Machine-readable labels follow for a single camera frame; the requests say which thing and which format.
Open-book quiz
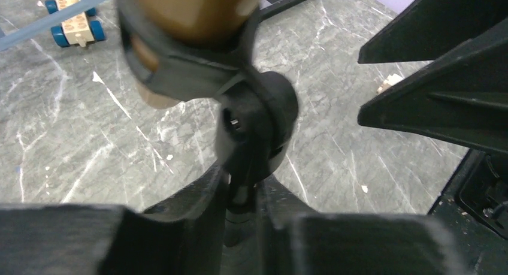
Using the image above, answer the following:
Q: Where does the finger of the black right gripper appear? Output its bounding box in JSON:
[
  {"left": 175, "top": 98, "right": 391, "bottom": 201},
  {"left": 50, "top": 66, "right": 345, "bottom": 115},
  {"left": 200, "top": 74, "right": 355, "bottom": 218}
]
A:
[{"left": 358, "top": 0, "right": 507, "bottom": 64}]

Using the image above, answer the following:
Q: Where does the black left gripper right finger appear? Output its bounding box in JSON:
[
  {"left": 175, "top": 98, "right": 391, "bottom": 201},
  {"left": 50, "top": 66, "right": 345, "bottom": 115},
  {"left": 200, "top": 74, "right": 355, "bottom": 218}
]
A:
[{"left": 256, "top": 177, "right": 468, "bottom": 274}]

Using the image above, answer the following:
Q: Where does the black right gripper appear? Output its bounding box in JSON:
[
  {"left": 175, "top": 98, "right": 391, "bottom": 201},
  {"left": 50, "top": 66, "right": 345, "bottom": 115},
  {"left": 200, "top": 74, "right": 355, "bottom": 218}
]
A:
[{"left": 358, "top": 21, "right": 507, "bottom": 240}]

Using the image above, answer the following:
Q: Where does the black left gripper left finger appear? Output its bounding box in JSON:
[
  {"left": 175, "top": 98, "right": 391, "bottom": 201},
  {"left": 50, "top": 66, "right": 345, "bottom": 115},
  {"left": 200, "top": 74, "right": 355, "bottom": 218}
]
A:
[{"left": 1, "top": 168, "right": 228, "bottom": 274}]

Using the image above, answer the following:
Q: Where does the black microphone stand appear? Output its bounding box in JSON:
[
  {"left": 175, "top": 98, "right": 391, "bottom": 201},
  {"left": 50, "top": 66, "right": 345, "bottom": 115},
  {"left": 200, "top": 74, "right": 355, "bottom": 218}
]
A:
[{"left": 115, "top": 0, "right": 300, "bottom": 248}]

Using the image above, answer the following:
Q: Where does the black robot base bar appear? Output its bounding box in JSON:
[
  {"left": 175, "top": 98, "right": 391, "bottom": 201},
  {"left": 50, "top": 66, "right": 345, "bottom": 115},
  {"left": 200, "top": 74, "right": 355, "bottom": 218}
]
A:
[{"left": 428, "top": 150, "right": 507, "bottom": 274}]

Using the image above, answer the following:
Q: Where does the blue white toy brick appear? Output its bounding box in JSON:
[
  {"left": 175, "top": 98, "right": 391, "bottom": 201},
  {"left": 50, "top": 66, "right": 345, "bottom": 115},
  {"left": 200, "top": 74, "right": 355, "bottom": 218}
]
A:
[{"left": 376, "top": 74, "right": 404, "bottom": 94}]

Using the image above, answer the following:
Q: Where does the light blue music stand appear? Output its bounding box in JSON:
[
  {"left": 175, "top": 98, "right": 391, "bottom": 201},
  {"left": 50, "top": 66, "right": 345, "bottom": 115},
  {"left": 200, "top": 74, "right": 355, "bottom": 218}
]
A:
[{"left": 1, "top": 0, "right": 107, "bottom": 51}]

